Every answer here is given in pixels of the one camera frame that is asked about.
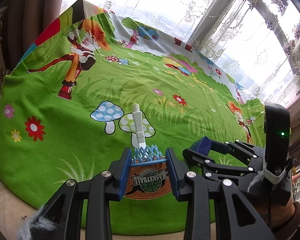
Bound toy basketball hoop backboard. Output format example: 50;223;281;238
123;103;173;201

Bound person right hand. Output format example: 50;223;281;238
255;198;295;226

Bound green cartoon tablecloth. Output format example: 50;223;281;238
0;0;268;235

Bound brown curtain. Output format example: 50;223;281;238
0;0;62;83

